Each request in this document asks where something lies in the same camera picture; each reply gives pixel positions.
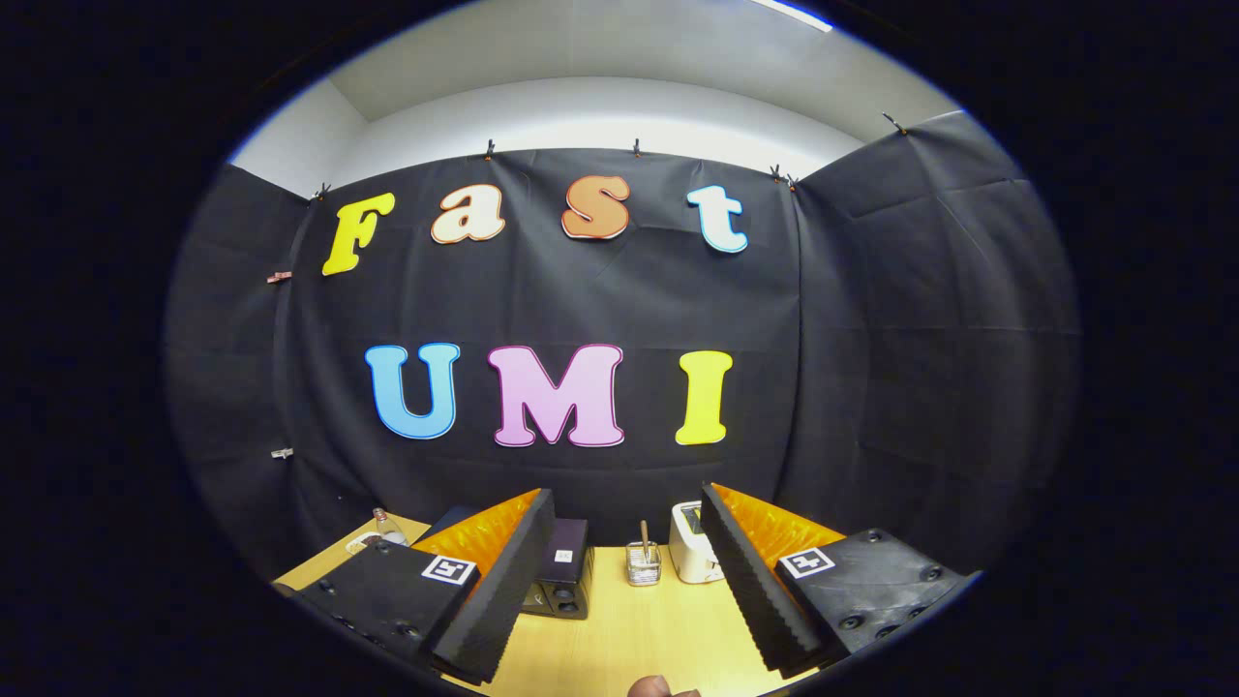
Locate row of black cloth clips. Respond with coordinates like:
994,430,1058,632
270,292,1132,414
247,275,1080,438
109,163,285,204
310,111,911,204

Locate clear glass holder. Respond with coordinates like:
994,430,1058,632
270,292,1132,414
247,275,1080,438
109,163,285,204
625,541,663,587

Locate black toaster oven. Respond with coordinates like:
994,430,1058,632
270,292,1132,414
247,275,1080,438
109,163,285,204
414,503,589,621

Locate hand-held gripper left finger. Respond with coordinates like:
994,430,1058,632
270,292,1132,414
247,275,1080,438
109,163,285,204
290,488,557,684

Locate white bread toaster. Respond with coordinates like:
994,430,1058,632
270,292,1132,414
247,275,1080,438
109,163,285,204
669,500,725,585

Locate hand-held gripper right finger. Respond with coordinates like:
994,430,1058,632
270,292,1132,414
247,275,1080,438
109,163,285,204
699,483,969,679

